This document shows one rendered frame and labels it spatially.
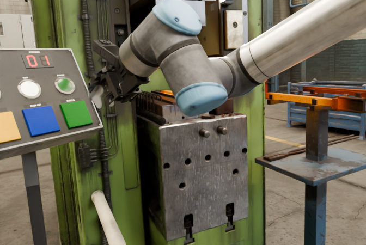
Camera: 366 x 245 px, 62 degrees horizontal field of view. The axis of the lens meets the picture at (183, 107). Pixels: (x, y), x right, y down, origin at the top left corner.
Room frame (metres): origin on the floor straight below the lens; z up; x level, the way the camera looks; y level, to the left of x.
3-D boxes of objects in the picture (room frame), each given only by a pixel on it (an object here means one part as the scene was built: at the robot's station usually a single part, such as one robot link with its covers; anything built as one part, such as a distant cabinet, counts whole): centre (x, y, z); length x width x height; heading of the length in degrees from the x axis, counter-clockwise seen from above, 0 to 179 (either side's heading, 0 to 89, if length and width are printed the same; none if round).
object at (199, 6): (1.36, 0.07, 1.32); 0.42 x 0.20 x 0.10; 24
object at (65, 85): (0.89, 0.34, 1.09); 0.05 x 0.03 x 0.04; 114
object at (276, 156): (1.34, -0.60, 0.73); 0.60 x 0.04 x 0.01; 118
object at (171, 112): (1.36, 0.07, 0.96); 0.42 x 0.20 x 0.09; 24
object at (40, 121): (0.78, 0.37, 1.01); 0.07 x 0.05 x 0.07; 139
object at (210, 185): (1.39, 0.03, 0.69); 0.56 x 0.38 x 0.45; 24
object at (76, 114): (0.86, 0.31, 1.01); 0.07 x 0.05 x 0.07; 139
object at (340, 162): (1.20, -0.54, 0.71); 0.40 x 0.30 x 0.02; 117
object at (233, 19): (1.42, -0.25, 1.27); 0.09 x 0.02 x 0.17; 114
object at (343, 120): (4.56, -2.31, 0.36); 1.20 x 0.80 x 0.72; 35
